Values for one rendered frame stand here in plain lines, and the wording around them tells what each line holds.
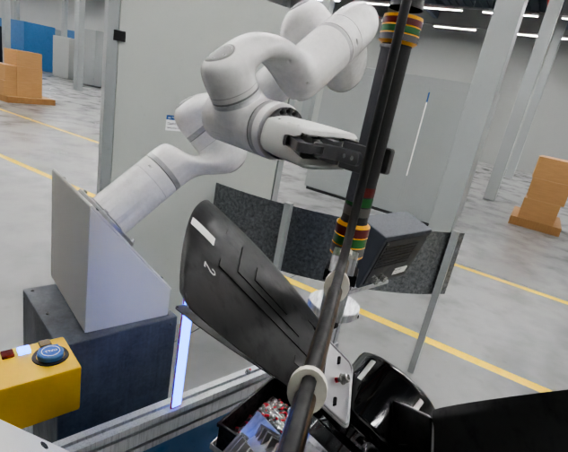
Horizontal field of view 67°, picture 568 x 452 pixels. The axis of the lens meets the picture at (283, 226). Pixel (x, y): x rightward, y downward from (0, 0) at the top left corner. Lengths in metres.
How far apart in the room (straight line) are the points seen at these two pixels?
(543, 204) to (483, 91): 4.15
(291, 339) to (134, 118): 1.94
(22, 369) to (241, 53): 0.60
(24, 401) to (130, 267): 0.41
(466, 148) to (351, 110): 2.65
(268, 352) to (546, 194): 8.18
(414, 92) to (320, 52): 5.86
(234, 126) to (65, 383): 0.50
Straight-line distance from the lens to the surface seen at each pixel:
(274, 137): 0.57
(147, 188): 1.13
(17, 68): 12.85
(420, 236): 1.38
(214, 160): 1.17
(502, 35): 4.79
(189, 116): 1.18
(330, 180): 7.08
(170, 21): 2.37
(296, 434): 0.24
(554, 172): 8.47
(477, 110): 4.72
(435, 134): 6.53
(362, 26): 0.90
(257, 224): 2.49
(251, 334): 0.41
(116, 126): 2.28
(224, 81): 0.64
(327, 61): 0.80
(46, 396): 0.83
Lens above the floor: 1.57
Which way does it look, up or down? 18 degrees down
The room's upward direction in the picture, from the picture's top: 11 degrees clockwise
